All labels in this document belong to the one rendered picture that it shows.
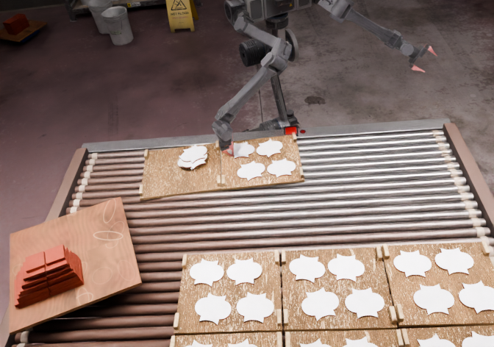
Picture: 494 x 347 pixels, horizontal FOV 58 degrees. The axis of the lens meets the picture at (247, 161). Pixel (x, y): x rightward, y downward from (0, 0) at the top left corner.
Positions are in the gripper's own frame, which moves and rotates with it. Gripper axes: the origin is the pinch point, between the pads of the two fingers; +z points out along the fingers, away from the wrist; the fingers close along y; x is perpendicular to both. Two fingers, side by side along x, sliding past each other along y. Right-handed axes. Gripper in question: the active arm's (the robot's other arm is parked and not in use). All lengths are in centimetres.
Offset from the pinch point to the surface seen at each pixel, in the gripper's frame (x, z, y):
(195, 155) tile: -17.6, -7.7, 3.3
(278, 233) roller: 16, 8, 55
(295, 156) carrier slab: 31.0, 10.2, 9.6
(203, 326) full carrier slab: -15, -3, 96
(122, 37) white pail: -145, 48, -322
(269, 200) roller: 14.5, 7.9, 35.1
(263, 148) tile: 16.2, 5.2, 0.6
